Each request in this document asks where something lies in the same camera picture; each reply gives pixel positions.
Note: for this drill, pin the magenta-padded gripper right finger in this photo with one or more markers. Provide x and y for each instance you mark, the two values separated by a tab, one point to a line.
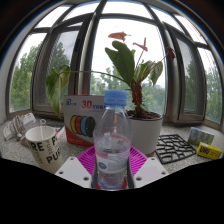
150	171

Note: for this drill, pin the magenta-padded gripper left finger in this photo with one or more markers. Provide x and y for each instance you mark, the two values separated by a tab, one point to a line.
75	171

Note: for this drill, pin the clear plastic water bottle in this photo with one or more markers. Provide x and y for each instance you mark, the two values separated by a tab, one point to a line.
112	143

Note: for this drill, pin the black openwork trivet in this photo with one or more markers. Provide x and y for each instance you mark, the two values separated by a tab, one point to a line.
173	148

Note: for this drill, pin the white printed paper cup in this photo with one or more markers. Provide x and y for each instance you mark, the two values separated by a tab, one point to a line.
45	150

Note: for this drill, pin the potted plant in white pot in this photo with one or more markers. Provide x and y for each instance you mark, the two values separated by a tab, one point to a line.
145	133

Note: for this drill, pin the red and white filament box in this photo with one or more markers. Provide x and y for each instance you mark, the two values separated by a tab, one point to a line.
83	125

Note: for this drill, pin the clear glass stirring rod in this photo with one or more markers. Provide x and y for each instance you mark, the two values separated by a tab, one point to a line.
42	128

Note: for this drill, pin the light blue box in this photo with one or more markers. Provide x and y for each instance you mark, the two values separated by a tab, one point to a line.
200	136

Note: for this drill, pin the long yellow box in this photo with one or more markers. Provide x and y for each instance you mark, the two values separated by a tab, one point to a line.
208	150

